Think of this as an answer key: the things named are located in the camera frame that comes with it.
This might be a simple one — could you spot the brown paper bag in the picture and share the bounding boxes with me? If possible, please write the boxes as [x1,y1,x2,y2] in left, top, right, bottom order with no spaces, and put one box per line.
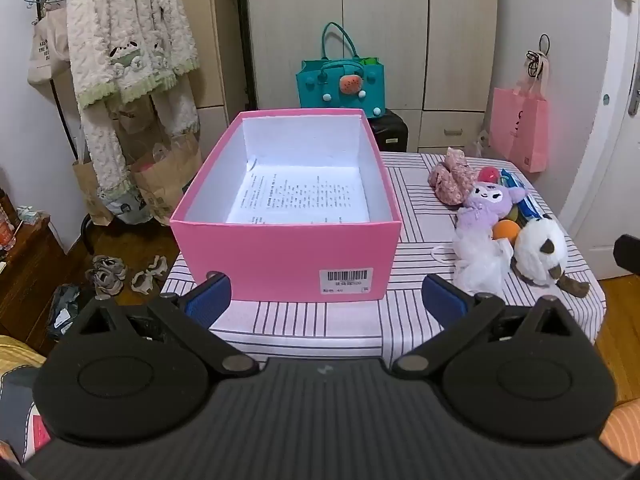
[72,156,117,227]
[131,131,204,227]

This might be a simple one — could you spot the pink shopping bag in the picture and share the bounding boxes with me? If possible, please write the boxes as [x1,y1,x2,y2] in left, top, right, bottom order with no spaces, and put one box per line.
[487,52,550,175]

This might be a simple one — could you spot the beige wardrobe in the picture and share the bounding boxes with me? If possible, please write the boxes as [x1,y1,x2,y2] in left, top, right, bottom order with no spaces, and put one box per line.
[167,0,242,147]

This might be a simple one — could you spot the white door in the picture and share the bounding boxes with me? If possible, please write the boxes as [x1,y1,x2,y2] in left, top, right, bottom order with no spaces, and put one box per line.
[560,0,640,281]

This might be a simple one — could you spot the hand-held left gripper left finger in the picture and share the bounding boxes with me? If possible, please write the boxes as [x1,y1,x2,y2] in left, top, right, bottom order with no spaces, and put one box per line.
[75,271,260,377]

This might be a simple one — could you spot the grey wardrobe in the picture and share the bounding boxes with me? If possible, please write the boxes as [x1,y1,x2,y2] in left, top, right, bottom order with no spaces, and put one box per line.
[244,0,501,154]

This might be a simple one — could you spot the grey green bag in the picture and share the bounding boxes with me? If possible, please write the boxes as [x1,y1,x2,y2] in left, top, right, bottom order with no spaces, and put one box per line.
[107,184,152,225]

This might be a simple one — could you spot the canvas tote bag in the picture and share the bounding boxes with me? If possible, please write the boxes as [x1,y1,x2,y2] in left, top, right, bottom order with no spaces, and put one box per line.
[27,0,72,87]

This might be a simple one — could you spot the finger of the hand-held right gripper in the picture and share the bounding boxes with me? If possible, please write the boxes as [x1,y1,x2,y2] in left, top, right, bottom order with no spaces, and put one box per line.
[613,234,640,279]

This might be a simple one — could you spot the patterned bed quilt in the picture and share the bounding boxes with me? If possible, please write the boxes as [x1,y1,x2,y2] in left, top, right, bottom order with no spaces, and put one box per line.
[0,335,54,467]

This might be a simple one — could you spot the orange striped cloth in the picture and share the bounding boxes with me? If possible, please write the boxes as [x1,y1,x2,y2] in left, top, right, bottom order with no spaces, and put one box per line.
[597,401,640,467]

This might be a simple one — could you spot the blue packet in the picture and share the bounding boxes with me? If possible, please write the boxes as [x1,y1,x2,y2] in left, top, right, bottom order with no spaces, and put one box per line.
[500,171,544,224]

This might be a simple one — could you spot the cream fluffy pajama pants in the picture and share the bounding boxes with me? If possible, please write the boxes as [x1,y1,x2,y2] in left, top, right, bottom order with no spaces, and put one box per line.
[80,77,201,207]

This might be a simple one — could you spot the pink cardboard box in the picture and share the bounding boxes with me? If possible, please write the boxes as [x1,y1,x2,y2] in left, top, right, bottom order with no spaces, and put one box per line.
[169,108,404,302]

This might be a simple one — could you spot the black hair tie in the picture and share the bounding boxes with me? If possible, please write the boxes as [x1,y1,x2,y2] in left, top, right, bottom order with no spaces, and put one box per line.
[525,33,552,79]

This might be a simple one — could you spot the cream fuzzy hanging cardigan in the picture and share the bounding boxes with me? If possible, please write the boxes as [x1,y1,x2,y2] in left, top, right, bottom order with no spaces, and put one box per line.
[30,0,259,257]

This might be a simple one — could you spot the black suitcase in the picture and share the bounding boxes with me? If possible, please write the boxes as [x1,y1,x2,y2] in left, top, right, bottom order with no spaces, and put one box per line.
[367,109,411,154]

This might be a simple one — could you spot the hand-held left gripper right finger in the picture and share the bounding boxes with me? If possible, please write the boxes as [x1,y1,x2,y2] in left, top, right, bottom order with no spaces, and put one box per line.
[391,274,580,378]

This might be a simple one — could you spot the wooden cabinet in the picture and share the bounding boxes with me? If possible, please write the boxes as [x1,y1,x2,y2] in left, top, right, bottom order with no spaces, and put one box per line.
[0,212,67,357]

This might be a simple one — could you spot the white brown cat plush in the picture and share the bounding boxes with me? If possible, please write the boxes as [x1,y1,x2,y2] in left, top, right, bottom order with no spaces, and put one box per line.
[512,212,591,300]

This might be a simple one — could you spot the floral fabric pouch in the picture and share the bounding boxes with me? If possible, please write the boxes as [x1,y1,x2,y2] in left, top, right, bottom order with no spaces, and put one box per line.
[428,147,481,206]

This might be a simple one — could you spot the purple rabbit plush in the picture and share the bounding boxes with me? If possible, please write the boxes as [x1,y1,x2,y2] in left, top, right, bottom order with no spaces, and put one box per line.
[452,180,527,254]

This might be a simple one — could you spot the cream fluffy pajama jacket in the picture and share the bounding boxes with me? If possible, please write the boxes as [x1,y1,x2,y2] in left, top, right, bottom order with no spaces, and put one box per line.
[66,0,201,111]

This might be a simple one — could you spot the printed paper sheet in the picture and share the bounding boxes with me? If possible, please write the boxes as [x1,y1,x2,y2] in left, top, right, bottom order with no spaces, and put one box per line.
[226,169,371,225]

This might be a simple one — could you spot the striped tablecloth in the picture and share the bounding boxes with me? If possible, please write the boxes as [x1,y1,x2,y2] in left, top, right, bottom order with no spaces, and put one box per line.
[160,151,608,362]

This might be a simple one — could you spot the beige sandal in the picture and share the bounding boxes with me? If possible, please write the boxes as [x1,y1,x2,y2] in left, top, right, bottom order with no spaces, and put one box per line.
[131,256,169,294]
[85,255,129,297]

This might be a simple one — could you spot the grey plastic bag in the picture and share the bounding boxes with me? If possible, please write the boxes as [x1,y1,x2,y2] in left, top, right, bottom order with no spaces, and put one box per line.
[47,283,96,342]

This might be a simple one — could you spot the teal felt handbag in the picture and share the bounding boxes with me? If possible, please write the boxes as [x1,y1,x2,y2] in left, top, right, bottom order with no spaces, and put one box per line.
[295,22,387,120]

